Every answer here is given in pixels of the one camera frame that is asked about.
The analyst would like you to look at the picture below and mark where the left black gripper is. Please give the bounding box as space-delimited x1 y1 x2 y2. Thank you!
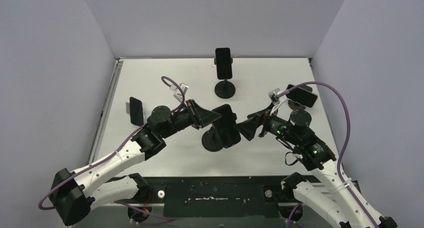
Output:
160 99 221 139

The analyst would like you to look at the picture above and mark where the black phone stand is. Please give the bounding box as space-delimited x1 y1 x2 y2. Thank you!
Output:
214 74 236 99
201 124 223 152

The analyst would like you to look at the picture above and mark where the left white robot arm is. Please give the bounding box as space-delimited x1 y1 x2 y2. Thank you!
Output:
47 99 221 226

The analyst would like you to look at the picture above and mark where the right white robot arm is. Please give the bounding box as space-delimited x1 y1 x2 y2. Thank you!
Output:
235 110 398 228

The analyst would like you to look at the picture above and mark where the brown base phone stand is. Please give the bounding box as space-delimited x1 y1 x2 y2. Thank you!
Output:
287 85 313 111

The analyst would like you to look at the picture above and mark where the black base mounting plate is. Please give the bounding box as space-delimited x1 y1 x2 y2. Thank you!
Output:
105 175 349 219

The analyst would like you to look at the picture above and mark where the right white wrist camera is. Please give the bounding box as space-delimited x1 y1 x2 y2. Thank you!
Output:
268 88 287 115

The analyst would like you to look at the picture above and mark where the aluminium rail left edge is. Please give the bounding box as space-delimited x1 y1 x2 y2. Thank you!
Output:
88 58 124 164

